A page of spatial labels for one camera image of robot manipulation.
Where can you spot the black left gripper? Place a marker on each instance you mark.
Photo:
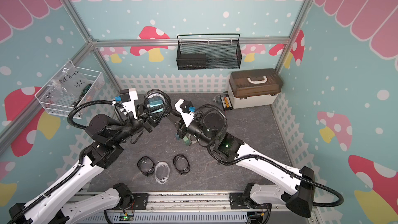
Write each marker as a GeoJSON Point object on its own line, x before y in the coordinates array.
{"type": "Point", "coordinates": [147, 120]}

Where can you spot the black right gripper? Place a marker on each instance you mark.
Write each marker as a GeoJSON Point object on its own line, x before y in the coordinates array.
{"type": "Point", "coordinates": [181, 128]}

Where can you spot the teal wall charger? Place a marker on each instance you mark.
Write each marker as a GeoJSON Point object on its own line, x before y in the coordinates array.
{"type": "Point", "coordinates": [155, 101]}

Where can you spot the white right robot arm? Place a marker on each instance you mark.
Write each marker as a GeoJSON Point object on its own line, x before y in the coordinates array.
{"type": "Point", "coordinates": [295, 187]}

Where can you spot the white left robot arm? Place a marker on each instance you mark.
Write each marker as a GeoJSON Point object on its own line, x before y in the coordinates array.
{"type": "Point", "coordinates": [51, 207]}

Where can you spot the black yellow battery charger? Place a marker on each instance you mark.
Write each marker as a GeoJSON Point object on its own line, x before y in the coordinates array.
{"type": "Point", "coordinates": [226, 102]}

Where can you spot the black box in basket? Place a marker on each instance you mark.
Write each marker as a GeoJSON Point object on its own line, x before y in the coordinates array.
{"type": "Point", "coordinates": [191, 61]}

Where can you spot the green tool in basket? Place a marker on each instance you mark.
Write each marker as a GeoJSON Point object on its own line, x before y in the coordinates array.
{"type": "Point", "coordinates": [82, 94]}

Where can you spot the brown lid storage box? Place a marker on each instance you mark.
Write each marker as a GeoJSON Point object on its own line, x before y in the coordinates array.
{"type": "Point", "coordinates": [252, 88]}

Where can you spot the clear labelled plastic bag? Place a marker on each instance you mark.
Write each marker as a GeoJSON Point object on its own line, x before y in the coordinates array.
{"type": "Point", "coordinates": [67, 82]}

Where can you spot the green wall charger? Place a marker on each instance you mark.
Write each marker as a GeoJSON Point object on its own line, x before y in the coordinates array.
{"type": "Point", "coordinates": [186, 141]}

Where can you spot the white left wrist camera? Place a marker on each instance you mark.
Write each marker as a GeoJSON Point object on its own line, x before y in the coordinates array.
{"type": "Point", "coordinates": [127, 98]}

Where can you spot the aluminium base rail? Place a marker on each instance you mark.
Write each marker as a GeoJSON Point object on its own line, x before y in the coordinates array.
{"type": "Point", "coordinates": [187, 207]}

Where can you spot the black wire mesh wall basket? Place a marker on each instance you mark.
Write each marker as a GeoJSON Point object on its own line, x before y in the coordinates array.
{"type": "Point", "coordinates": [222, 50]}

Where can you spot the white wire wall basket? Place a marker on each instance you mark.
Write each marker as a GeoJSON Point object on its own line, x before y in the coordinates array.
{"type": "Point", "coordinates": [63, 107]}

